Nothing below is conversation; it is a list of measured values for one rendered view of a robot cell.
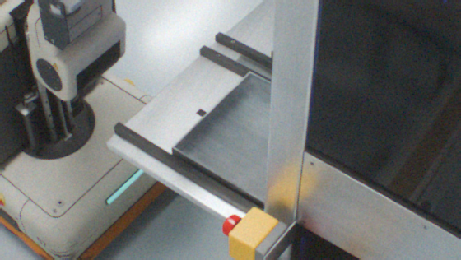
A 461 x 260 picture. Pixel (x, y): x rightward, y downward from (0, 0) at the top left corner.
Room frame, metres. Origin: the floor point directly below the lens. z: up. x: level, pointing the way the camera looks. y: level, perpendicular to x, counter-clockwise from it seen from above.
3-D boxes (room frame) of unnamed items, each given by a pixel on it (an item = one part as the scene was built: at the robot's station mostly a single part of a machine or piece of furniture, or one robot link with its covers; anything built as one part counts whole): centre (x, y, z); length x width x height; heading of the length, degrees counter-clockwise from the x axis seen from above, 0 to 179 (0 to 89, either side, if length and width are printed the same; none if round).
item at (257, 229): (0.72, -0.04, 0.99); 0.08 x 0.07 x 0.07; 53
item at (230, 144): (0.99, -0.10, 0.90); 0.34 x 0.26 x 0.04; 53
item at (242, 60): (1.22, -0.07, 0.91); 0.14 x 0.03 x 0.06; 52
